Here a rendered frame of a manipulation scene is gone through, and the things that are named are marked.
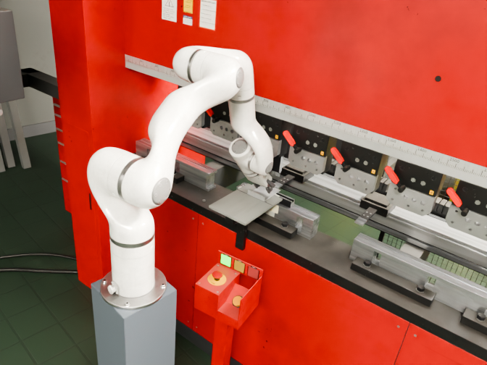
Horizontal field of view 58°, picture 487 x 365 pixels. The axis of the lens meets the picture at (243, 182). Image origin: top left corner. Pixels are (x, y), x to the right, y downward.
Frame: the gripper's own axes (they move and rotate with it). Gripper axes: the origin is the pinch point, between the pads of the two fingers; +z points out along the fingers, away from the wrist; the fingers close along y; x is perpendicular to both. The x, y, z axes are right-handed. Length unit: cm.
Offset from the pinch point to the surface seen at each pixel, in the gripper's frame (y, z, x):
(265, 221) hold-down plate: -5.6, 7.6, 11.4
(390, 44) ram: -38, -50, -42
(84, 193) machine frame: 96, 14, 38
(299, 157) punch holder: -14.3, -14.1, -11.8
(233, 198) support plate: 5.9, -5.2, 11.7
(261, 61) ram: 8, -38, -33
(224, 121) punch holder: 23.2, -16.5, -14.1
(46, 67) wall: 321, 92, -53
